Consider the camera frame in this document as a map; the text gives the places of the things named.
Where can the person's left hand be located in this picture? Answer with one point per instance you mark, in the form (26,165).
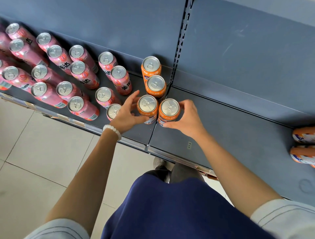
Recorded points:
(125,117)

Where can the person's left forearm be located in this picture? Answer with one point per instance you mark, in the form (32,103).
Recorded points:
(83,187)

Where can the person's right hand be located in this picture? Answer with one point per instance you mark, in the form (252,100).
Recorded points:
(190,123)

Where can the grey shoe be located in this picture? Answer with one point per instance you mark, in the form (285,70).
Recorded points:
(159,163)

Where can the person's right forearm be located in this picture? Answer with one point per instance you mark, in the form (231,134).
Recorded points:
(236,177)

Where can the pink printed soda can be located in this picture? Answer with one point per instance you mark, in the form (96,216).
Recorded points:
(78,67)
(103,94)
(76,51)
(118,72)
(39,89)
(114,110)
(39,72)
(10,73)
(54,51)
(12,28)
(16,45)
(105,58)
(43,38)

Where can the orange striped soda can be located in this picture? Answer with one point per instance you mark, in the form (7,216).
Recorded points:
(169,108)
(305,155)
(305,135)
(147,104)

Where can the light grey shirt sleeve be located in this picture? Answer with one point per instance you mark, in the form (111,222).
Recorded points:
(59,230)
(285,219)

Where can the grey metal shelf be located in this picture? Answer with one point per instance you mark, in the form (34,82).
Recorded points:
(233,138)

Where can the navy blue shirt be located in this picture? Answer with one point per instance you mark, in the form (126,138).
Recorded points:
(177,211)

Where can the pile of pink soda cans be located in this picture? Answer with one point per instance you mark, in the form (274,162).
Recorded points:
(83,112)

